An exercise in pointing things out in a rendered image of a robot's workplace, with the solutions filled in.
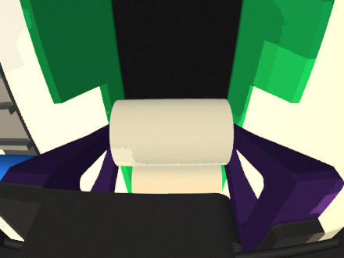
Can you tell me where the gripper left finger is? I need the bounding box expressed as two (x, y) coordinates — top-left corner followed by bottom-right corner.
(0, 124), (119, 192)

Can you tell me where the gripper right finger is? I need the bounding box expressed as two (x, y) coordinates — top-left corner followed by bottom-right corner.
(224, 123), (344, 253)

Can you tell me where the blue plastic bar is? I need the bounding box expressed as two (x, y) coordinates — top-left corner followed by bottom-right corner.
(0, 154), (35, 180)

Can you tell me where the beige cylinder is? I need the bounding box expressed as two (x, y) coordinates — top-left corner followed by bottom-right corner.
(109, 99), (234, 167)
(131, 165), (222, 193)

